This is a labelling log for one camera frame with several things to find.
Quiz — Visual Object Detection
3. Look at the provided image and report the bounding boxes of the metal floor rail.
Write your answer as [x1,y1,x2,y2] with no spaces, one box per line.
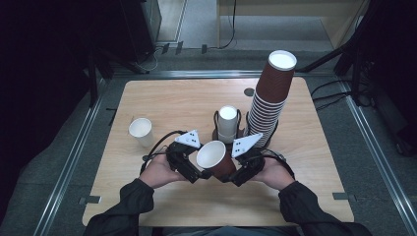
[111,69,335,80]
[32,78,107,236]
[337,80,417,236]

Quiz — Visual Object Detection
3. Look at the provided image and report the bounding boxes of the dark wooden cup holder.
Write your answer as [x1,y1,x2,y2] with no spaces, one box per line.
[211,109,279,149]

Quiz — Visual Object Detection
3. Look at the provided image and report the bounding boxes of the black floor cables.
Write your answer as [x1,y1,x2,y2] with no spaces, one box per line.
[310,79,353,111]

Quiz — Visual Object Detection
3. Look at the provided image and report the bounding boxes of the white paper cup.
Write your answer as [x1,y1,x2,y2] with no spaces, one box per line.
[128,117,155,148]

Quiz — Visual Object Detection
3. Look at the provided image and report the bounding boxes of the person's right hand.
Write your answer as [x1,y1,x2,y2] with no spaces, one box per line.
[251,156,297,193]

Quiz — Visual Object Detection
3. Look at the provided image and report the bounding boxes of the stack of white cups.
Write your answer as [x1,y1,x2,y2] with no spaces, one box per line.
[217,104,239,145]

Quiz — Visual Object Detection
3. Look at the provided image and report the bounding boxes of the brown paper cup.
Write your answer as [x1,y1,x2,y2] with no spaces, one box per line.
[195,140,237,183]

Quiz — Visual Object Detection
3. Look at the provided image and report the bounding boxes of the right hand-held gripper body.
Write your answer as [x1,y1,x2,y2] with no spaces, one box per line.
[230,132,267,188]

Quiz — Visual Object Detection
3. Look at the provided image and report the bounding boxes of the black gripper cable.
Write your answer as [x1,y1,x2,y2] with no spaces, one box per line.
[140,130,188,175]
[262,148,297,181]

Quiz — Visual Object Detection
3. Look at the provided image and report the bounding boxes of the grey floor tape piece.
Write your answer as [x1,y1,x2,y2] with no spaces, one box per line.
[331,192,358,202]

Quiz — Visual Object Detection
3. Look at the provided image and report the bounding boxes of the white floor cable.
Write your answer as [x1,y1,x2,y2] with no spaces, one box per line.
[139,47,159,73]

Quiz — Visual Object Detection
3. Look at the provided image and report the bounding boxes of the person's left hand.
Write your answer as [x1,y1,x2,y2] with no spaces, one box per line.
[139,153,189,190]

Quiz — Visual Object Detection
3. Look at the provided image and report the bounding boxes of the stack of brown cups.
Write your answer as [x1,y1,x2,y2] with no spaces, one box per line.
[246,49,298,149]

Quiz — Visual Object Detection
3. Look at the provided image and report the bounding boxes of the black metal stand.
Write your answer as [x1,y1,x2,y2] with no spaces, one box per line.
[86,45,150,108]

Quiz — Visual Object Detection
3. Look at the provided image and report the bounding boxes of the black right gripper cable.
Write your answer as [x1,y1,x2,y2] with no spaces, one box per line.
[262,148,297,181]

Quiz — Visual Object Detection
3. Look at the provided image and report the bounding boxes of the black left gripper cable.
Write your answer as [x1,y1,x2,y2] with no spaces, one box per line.
[140,130,188,175]

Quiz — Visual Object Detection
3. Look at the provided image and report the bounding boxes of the black tripod stand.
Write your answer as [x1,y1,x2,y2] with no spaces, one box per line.
[296,0,417,106]

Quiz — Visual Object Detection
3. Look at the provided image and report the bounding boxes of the black cabinet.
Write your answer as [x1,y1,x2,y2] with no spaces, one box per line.
[118,0,162,64]

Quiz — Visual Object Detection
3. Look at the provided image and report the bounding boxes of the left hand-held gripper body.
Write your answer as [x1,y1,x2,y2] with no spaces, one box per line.
[165,129,203,184]

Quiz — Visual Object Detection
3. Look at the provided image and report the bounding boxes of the black hanging cable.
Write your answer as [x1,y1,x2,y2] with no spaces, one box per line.
[218,0,238,50]

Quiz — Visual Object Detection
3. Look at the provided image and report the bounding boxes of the light wooden furniture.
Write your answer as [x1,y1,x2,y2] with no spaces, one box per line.
[215,0,372,50]

